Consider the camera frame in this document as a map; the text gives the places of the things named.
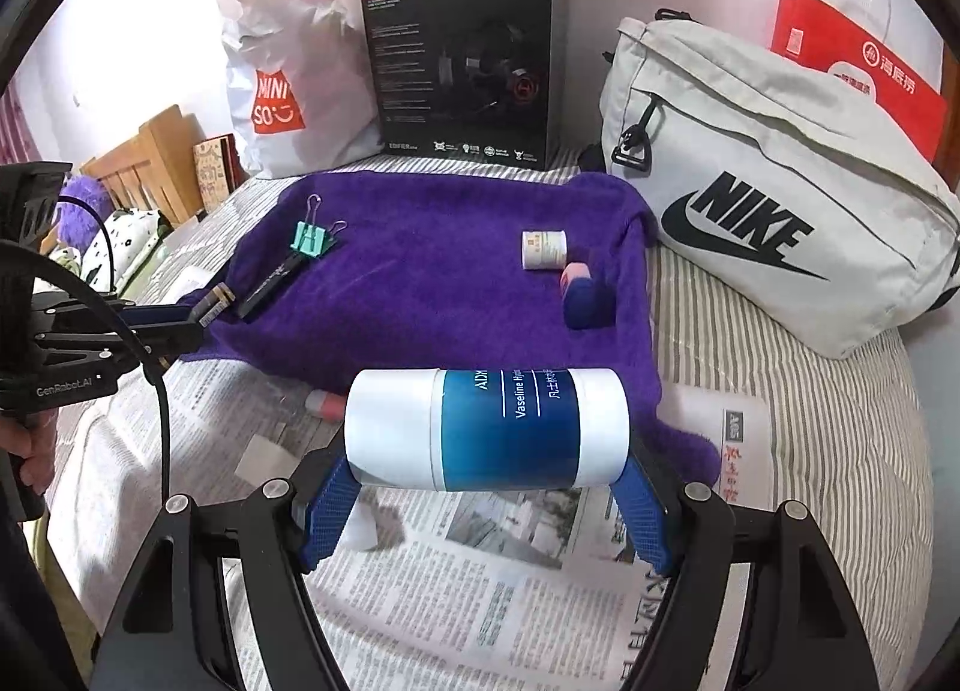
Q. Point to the green binder clip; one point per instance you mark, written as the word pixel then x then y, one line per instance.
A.
pixel 311 241

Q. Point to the pink tube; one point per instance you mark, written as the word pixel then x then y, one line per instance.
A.
pixel 326 404

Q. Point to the purple towel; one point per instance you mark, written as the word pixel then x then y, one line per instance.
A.
pixel 435 301

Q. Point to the black pen-like tube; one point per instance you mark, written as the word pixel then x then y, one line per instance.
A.
pixel 270 282

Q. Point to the white spotted pillow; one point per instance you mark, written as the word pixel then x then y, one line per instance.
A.
pixel 120 248

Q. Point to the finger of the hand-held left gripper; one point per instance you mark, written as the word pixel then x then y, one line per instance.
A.
pixel 161 316
pixel 172 350

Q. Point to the large blue and white bottle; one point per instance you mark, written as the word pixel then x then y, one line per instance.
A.
pixel 495 428

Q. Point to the newspaper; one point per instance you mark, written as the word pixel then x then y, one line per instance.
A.
pixel 465 601

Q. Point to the small white jar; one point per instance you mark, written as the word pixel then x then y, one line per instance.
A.
pixel 545 248

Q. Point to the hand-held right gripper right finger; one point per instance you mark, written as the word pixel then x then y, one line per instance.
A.
pixel 645 511

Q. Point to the person's left hand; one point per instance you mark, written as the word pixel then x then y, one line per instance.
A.
pixel 34 462

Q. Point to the small blue jar orange lid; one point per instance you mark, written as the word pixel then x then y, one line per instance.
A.
pixel 585 301

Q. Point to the grey waist bag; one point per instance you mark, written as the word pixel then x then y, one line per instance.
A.
pixel 750 159

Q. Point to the white plastic shopping bag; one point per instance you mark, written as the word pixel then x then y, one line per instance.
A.
pixel 300 61

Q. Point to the black headset box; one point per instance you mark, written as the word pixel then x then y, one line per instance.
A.
pixel 465 69

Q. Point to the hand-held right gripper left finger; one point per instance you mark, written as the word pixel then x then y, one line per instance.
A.
pixel 330 511

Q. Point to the purple plush toy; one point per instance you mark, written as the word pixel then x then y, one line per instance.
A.
pixel 79 211

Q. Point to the brown patterned book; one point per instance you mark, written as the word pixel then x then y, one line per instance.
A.
pixel 219 165

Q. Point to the wooden headboard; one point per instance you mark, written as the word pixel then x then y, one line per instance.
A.
pixel 150 159

